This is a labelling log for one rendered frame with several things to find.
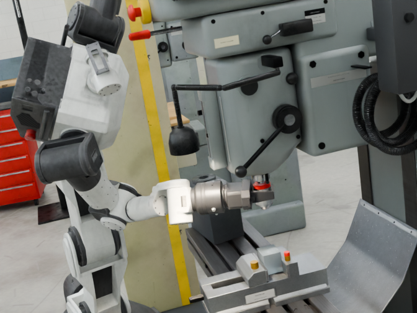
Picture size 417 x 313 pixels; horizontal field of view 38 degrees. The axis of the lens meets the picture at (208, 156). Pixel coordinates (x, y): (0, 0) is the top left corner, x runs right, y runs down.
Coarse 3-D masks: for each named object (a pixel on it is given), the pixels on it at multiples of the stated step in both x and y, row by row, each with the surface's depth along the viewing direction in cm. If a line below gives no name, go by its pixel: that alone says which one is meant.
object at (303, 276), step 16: (304, 256) 178; (288, 272) 166; (304, 272) 169; (320, 272) 169; (208, 288) 168; (224, 288) 167; (240, 288) 165; (256, 288) 165; (272, 288) 167; (288, 288) 168; (304, 288) 169; (320, 288) 169; (208, 304) 163; (224, 304) 164; (240, 304) 165; (256, 304) 166
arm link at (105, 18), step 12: (96, 0) 176; (108, 0) 176; (120, 0) 180; (84, 12) 172; (96, 12) 175; (108, 12) 176; (84, 24) 173; (96, 24) 174; (108, 24) 176; (96, 36) 177; (108, 36) 177
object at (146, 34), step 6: (144, 30) 155; (156, 30) 156; (162, 30) 156; (168, 30) 156; (174, 30) 157; (180, 30) 158; (132, 36) 154; (138, 36) 154; (144, 36) 155; (150, 36) 155
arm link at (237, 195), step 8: (208, 184) 163; (216, 184) 162; (232, 184) 165; (240, 184) 164; (248, 184) 163; (208, 192) 161; (216, 192) 161; (224, 192) 163; (232, 192) 160; (240, 192) 160; (248, 192) 158; (208, 200) 161; (216, 200) 161; (224, 200) 162; (232, 200) 160; (240, 200) 160; (248, 200) 158; (208, 208) 162; (216, 208) 162; (224, 208) 165; (232, 208) 161; (240, 208) 161; (248, 208) 160
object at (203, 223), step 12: (192, 180) 222; (204, 180) 220; (216, 180) 218; (192, 216) 228; (204, 216) 215; (216, 216) 210; (228, 216) 212; (240, 216) 214; (204, 228) 218; (216, 228) 211; (228, 228) 213; (240, 228) 215; (216, 240) 212
